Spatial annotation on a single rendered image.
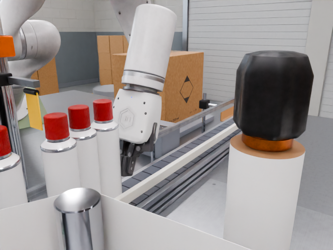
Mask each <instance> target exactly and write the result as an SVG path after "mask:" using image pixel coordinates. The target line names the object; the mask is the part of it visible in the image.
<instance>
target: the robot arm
mask: <svg viewBox="0 0 333 250"><path fill-rule="evenodd" d="M109 1H110V3H111V5H112V8H113V10H114V12H115V14H116V17H117V19H118V21H119V23H120V26H121V28H122V30H123V32H124V35H125V37H126V39H127V41H128V44H129V46H128V51H127V56H126V61H125V66H124V71H123V77H122V82H121V83H122V84H125V85H126V86H123V88H122V89H119V91H118V93H117V96H116V98H115V101H114V104H113V107H112V112H113V120H114V121H116V122H117V123H118V124H119V127H118V128H119V146H120V164H121V176H122V177H128V176H132V175H133V172H134V168H135V163H136V158H137V157H139V156H140V154H142V153H143V152H152V151H153V150H154V144H155V143H156V141H157V138H158V133H159V128H160V121H161V110H162V97H161V96H160V94H159V93H157V92H162V91H163V87H164V82H165V78H166V73H167V66H168V61H169V56H170V52H171V47H172V42H173V37H174V32H175V27H176V22H177V16H176V14H175V13H174V12H173V11H171V10H170V9H168V8H166V7H163V6H160V5H156V4H152V3H151V0H109ZM44 2H45V0H1V1H0V18H1V24H2V30H3V35H10V36H12V37H13V42H14V49H15V56H14V57H7V60H8V66H9V72H10V73H12V76H17V77H23V78H29V79H31V76H32V74H33V73H35V72H36V71H38V70H39V69H41V68H42V67H43V66H45V65H46V64H47V63H49V62H50V61H51V60H52V59H53V58H54V57H55V56H56V54H57V53H58V51H59V48H60V43H61V39H60V34H59V32H58V30H57V28H56V27H55V26H54V25H53V24H51V23H50V22H48V21H44V20H28V19H29V18H30V17H32V16H33V15H34V14H35V13H36V12H37V11H38V10H39V9H40V8H41V7H42V5H43V4H44ZM24 88H27V87H25V86H20V85H15V84H14V85H12V90H13V96H14V102H15V108H16V114H17V120H18V121H20V120H22V119H23V118H25V117H26V116H27V114H28V108H27V101H26V95H25V93H24V92H23V89H24ZM143 144H144V145H143Z"/></svg>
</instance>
